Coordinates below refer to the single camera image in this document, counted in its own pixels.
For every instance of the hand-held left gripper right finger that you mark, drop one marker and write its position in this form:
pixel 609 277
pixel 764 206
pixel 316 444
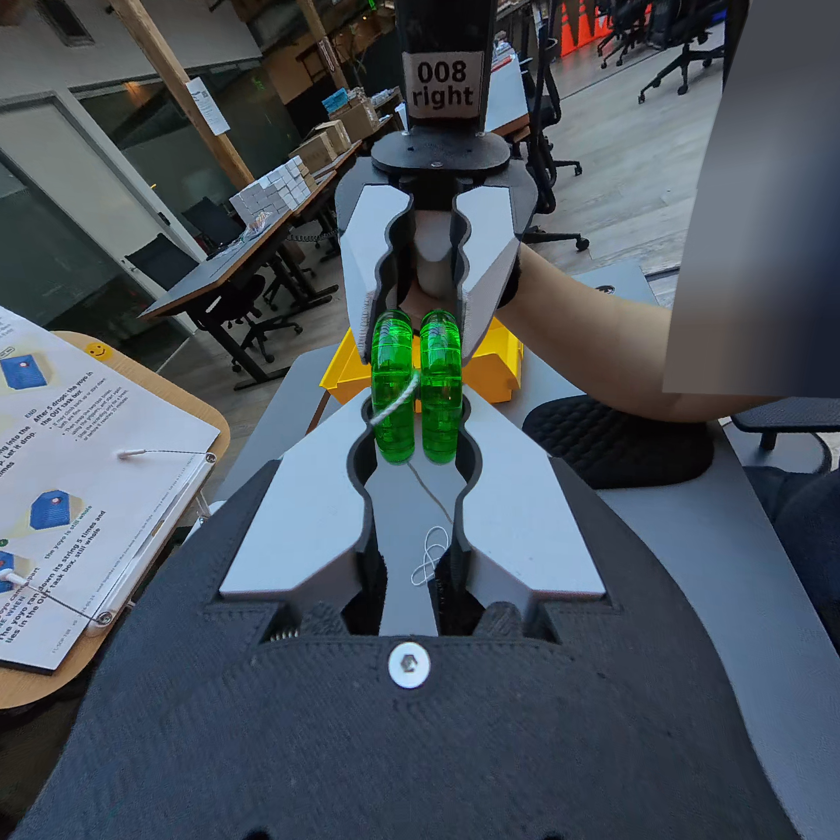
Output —
pixel 528 518

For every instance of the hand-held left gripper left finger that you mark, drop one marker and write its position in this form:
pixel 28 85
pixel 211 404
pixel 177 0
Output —
pixel 295 518

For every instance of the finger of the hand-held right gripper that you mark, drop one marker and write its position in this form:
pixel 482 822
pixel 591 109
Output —
pixel 492 243
pixel 364 249

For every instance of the green transparent yoyo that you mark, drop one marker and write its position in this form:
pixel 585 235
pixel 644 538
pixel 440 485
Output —
pixel 394 361

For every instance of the person's right forearm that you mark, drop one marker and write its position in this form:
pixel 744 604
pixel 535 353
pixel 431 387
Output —
pixel 590 341

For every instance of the white desk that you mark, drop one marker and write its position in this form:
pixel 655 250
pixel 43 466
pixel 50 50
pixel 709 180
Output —
pixel 508 98

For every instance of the stack of small white boxes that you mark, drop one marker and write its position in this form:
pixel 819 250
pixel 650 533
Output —
pixel 269 193

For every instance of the cardboard box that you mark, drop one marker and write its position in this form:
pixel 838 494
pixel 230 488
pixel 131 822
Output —
pixel 318 148
pixel 358 118

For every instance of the black mesh pad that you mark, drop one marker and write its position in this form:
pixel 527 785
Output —
pixel 617 443

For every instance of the black office chair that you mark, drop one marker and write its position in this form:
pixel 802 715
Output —
pixel 682 46
pixel 548 131
pixel 164 262

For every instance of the yellow plastic bin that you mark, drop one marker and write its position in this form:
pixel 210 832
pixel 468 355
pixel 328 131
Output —
pixel 500 367

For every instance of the orange traffic cone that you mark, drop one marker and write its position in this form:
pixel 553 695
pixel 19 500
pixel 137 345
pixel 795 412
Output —
pixel 577 26

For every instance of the long wooden desk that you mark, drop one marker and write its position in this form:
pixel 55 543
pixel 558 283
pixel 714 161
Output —
pixel 197 282

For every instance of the printed instruction sheet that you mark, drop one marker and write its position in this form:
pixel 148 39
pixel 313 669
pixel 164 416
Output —
pixel 98 459

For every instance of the white paper notice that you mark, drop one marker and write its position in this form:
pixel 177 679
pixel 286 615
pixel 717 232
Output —
pixel 208 105

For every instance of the yellow smiley sticker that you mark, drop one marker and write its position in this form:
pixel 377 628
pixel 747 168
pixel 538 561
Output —
pixel 99 350

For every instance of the black chair armrest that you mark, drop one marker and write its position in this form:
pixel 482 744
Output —
pixel 787 423

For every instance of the glass door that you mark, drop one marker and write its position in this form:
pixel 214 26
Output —
pixel 65 249

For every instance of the round wooden side table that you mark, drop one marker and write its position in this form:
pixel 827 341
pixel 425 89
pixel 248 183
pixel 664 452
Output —
pixel 39 686

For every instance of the wooden post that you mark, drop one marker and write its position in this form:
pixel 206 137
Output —
pixel 177 85

